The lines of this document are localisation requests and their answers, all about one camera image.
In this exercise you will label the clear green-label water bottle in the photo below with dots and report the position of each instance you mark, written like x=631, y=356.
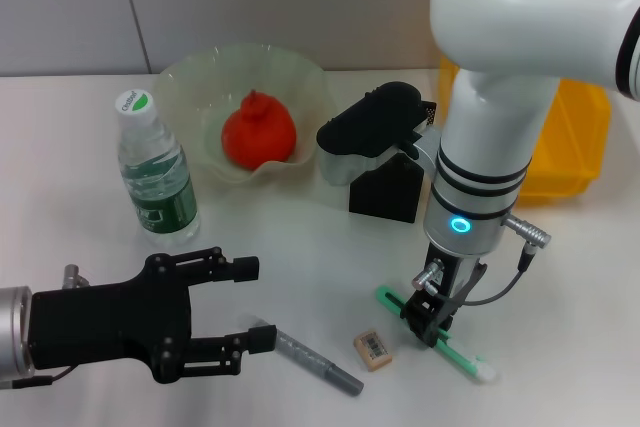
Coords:
x=165, y=207

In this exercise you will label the beige eraser with barcode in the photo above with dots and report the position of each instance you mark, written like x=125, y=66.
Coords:
x=372, y=351

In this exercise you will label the green utility knife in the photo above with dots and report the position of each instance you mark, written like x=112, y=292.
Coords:
x=470, y=364

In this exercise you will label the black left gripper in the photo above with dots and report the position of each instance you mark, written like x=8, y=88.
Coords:
x=100, y=327

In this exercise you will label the yellow plastic bin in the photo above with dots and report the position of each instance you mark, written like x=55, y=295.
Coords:
x=570, y=147

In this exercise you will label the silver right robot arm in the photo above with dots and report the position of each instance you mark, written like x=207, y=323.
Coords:
x=500, y=97

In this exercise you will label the pale green glass fruit bowl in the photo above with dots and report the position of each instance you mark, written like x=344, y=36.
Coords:
x=200, y=92

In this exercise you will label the black mesh pen holder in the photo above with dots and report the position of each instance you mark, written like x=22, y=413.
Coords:
x=385, y=192

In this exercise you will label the grey glitter pen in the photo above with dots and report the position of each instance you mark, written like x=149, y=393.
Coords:
x=310, y=357

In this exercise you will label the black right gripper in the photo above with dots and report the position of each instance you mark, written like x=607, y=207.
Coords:
x=460, y=272

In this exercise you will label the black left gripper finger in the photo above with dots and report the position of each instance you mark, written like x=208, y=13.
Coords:
x=262, y=338

